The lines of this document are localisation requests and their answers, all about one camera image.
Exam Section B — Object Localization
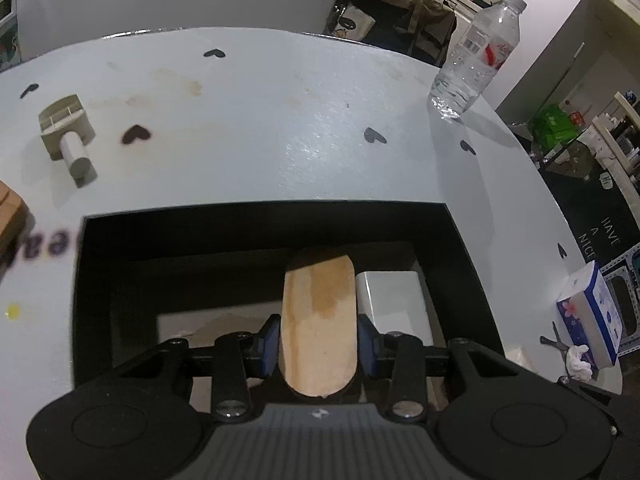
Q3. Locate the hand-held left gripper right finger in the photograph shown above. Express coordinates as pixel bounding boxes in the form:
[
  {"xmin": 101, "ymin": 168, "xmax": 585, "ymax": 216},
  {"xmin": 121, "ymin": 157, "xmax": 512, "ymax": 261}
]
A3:
[{"xmin": 356, "ymin": 314, "xmax": 526, "ymax": 421}]

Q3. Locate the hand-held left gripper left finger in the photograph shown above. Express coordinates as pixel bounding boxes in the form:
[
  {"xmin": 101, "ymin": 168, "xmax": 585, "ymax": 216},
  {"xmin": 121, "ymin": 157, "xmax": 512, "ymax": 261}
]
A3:
[{"xmin": 112, "ymin": 314, "xmax": 282, "ymax": 423}]

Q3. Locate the oval wooden-lid case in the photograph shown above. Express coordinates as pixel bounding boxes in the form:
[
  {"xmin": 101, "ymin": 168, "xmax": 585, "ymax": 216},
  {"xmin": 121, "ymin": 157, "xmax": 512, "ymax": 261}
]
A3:
[{"xmin": 280, "ymin": 249, "xmax": 359, "ymax": 400}]

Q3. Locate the black storage box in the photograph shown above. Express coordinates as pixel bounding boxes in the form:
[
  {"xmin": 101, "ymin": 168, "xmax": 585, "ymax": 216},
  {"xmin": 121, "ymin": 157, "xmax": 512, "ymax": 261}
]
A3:
[{"xmin": 72, "ymin": 201, "xmax": 507, "ymax": 406}]

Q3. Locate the white charger plug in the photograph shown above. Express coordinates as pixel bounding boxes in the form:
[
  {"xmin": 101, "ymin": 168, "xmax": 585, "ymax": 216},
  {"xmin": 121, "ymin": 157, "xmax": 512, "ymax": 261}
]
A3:
[{"xmin": 354, "ymin": 270, "xmax": 435, "ymax": 346}]

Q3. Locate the crumpled white tissue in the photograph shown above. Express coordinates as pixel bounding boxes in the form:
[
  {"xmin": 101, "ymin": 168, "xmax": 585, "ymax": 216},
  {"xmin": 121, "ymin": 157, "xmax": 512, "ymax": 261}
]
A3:
[{"xmin": 564, "ymin": 344, "xmax": 593, "ymax": 380}]

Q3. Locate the blue white tissue packet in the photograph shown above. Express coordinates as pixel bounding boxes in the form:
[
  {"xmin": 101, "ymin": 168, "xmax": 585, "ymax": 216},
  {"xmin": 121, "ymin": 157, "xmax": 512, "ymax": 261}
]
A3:
[{"xmin": 556, "ymin": 260, "xmax": 623, "ymax": 367}]

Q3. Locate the white perforated metal rack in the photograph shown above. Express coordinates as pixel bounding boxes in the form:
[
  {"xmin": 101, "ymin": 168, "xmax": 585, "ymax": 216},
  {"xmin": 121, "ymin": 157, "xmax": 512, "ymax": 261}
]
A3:
[{"xmin": 600, "ymin": 242, "xmax": 640, "ymax": 356}]

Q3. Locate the black lettered cabinet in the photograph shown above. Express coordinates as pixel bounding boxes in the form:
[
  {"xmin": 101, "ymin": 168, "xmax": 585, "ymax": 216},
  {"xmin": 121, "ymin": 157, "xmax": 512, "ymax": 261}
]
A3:
[{"xmin": 542, "ymin": 140, "xmax": 640, "ymax": 266}]

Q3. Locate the wooden block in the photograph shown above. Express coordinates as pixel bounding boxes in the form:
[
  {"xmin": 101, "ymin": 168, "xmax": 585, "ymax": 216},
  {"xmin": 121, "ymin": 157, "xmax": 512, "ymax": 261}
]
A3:
[{"xmin": 0, "ymin": 180, "xmax": 28, "ymax": 266}]

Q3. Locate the green bag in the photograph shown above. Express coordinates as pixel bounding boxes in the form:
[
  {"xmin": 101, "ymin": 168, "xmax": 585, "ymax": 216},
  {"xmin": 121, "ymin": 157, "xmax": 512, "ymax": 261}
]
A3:
[{"xmin": 529, "ymin": 104, "xmax": 576, "ymax": 148}]

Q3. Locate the beige holder with white roller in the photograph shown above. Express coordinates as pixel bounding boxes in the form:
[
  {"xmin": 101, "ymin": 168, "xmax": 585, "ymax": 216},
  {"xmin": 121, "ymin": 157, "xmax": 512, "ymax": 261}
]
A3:
[{"xmin": 39, "ymin": 94, "xmax": 98, "ymax": 188}]

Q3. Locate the clear plastic water bottle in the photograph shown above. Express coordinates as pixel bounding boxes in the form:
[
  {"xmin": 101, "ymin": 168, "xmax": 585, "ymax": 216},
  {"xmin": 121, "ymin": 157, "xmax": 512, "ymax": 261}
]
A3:
[{"xmin": 427, "ymin": 0, "xmax": 528, "ymax": 123}]

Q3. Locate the white printed tote bag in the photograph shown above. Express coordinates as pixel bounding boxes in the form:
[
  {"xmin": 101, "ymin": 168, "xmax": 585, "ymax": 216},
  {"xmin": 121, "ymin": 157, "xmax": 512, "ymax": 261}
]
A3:
[{"xmin": 327, "ymin": 2, "xmax": 376, "ymax": 41}]

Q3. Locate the white wooden rack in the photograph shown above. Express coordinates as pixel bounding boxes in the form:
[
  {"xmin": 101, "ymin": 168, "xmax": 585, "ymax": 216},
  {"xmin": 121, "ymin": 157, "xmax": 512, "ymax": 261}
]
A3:
[{"xmin": 592, "ymin": 91, "xmax": 640, "ymax": 181}]

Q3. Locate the chair with brown cloth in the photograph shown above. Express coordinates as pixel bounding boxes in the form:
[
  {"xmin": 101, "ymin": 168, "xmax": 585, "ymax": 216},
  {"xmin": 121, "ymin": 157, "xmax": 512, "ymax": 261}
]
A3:
[{"xmin": 340, "ymin": 0, "xmax": 458, "ymax": 63}]

